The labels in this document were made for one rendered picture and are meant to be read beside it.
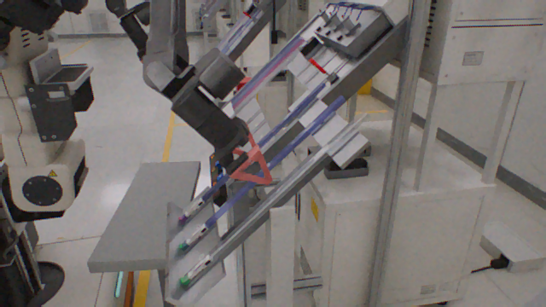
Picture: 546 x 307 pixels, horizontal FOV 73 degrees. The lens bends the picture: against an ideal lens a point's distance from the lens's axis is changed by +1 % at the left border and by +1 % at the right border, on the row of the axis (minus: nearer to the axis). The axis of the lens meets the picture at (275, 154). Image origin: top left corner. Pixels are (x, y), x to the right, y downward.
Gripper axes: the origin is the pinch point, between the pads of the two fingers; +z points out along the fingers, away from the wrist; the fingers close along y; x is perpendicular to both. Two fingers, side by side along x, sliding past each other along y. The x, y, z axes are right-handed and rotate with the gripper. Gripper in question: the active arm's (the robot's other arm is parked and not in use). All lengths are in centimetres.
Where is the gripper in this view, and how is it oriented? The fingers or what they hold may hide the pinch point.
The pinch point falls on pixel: (261, 167)
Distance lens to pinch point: 69.2
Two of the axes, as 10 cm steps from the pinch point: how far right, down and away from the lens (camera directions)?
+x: -7.3, 6.8, 1.2
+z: 6.5, 6.1, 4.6
